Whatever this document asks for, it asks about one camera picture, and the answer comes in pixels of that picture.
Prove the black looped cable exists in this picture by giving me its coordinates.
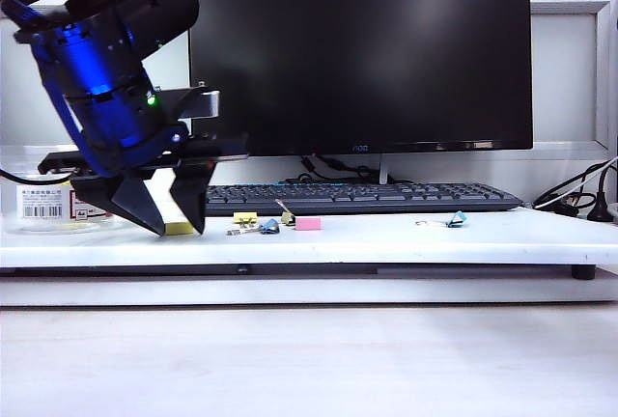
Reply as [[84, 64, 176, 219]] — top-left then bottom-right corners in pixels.
[[533, 158, 618, 218]]

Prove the black monitor cable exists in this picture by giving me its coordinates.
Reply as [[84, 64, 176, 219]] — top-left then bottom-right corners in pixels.
[[301, 154, 380, 181]]

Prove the grey cubicle partition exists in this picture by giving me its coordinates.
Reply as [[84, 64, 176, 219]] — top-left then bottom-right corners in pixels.
[[0, 0, 618, 157]]

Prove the clear plastic labelled jar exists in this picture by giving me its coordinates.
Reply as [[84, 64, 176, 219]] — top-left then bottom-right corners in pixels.
[[0, 144, 131, 236]]

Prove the black computer monitor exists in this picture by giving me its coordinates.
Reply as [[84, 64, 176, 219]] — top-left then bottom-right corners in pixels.
[[185, 0, 535, 157]]

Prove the teal binder clip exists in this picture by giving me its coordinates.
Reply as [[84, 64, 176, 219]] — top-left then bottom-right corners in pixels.
[[414, 210, 468, 230]]

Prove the blue binder clip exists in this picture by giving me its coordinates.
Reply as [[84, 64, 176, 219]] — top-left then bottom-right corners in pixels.
[[226, 219, 281, 236]]

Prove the black computer keyboard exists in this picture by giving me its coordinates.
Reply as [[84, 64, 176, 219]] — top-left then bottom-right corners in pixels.
[[205, 183, 525, 218]]

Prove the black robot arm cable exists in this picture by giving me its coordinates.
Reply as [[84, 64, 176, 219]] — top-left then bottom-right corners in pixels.
[[0, 168, 73, 186]]

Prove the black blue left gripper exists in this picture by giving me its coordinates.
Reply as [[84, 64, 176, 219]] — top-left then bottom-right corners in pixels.
[[38, 81, 250, 236]]

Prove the black power plug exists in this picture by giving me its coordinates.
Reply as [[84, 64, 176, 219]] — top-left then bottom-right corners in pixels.
[[586, 165, 618, 224]]

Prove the white raised desk board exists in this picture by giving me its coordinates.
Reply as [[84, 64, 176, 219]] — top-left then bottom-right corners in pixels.
[[0, 202, 618, 268]]

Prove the white cable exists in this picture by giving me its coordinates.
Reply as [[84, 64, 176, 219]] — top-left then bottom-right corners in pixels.
[[534, 160, 618, 209]]

